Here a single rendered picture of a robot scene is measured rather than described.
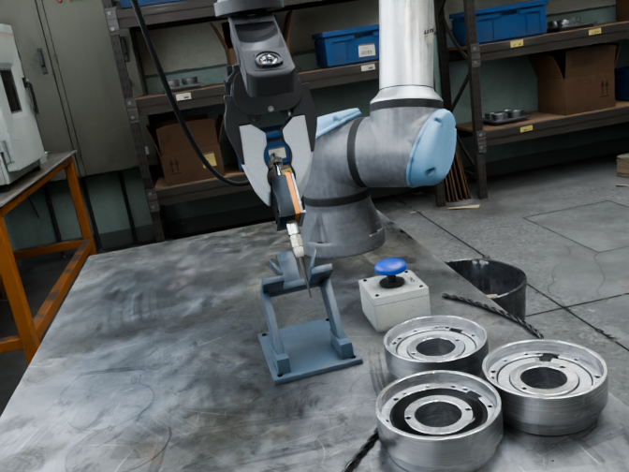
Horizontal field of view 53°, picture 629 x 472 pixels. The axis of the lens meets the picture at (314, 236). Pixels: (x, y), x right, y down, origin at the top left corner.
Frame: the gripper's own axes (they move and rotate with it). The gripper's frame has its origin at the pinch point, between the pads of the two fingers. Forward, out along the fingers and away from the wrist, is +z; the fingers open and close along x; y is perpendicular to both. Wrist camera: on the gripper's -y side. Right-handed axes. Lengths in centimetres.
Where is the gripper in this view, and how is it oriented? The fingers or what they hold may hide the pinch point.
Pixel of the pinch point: (283, 192)
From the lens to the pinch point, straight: 68.4
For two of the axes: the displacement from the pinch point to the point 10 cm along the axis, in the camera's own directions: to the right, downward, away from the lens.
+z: 1.5, 9.5, 2.8
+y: -2.3, -2.5, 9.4
